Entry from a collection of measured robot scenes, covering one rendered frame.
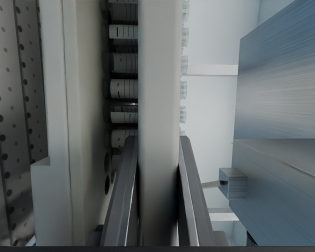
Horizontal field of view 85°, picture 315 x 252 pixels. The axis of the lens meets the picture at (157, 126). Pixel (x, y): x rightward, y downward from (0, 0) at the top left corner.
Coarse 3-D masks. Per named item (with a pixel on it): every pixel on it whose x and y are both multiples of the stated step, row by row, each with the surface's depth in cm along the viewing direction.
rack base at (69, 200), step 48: (48, 0) 7; (96, 0) 10; (48, 48) 7; (96, 48) 10; (48, 96) 8; (96, 96) 10; (48, 144) 9; (96, 144) 10; (48, 192) 8; (96, 192) 10; (48, 240) 8
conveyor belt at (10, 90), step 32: (0, 0) 11; (32, 0) 14; (0, 32) 11; (32, 32) 14; (0, 64) 11; (32, 64) 14; (0, 96) 11; (32, 96) 14; (0, 128) 11; (32, 128) 14; (0, 160) 11; (32, 160) 14; (0, 192) 11; (0, 224) 11; (32, 224) 14
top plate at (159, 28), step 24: (144, 0) 7; (168, 0) 7; (144, 24) 7; (168, 24) 7; (144, 48) 8; (168, 48) 8; (144, 72) 8; (168, 72) 8; (144, 96) 8; (168, 96) 8; (144, 120) 8; (168, 120) 8; (144, 144) 8; (168, 144) 8; (144, 168) 8; (168, 168) 8; (144, 192) 8; (168, 192) 8; (144, 216) 8; (168, 216) 8; (144, 240) 8; (168, 240) 8
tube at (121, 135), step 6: (108, 132) 12; (114, 132) 12; (120, 132) 12; (126, 132) 12; (132, 132) 12; (180, 132) 12; (108, 138) 12; (114, 138) 12; (120, 138) 12; (108, 144) 12; (114, 144) 12; (120, 144) 12
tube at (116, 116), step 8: (104, 104) 12; (104, 112) 11; (112, 112) 11; (120, 112) 11; (128, 112) 12; (136, 112) 12; (184, 112) 12; (104, 120) 12; (112, 120) 12; (120, 120) 12; (128, 120) 12; (136, 120) 12; (184, 120) 12
